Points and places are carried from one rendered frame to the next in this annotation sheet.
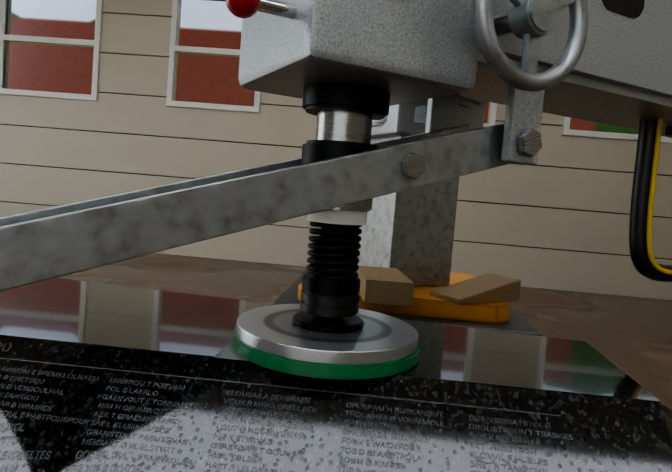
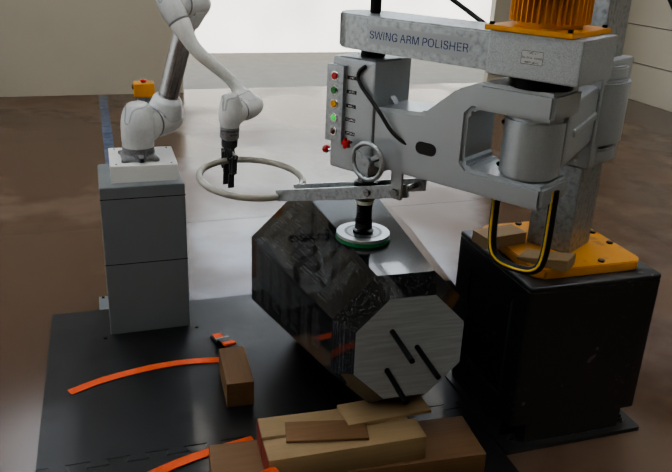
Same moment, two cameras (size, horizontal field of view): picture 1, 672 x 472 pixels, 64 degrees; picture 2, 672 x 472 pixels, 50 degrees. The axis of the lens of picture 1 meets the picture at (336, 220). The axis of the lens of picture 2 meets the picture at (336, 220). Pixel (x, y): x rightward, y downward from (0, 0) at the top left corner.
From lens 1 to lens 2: 2.66 m
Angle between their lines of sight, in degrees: 68
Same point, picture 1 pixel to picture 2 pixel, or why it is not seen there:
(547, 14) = (365, 163)
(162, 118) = not seen: outside the picture
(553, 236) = not seen: outside the picture
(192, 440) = (321, 244)
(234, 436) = (325, 246)
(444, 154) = (376, 191)
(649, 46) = (440, 166)
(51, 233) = (299, 192)
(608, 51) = (420, 167)
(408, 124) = not seen: hidden behind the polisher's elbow
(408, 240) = (540, 218)
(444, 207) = (566, 204)
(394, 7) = (346, 154)
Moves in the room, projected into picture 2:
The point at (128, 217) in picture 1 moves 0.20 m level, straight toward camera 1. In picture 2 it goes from (310, 192) to (271, 202)
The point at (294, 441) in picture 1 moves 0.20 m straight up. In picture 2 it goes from (330, 251) to (332, 204)
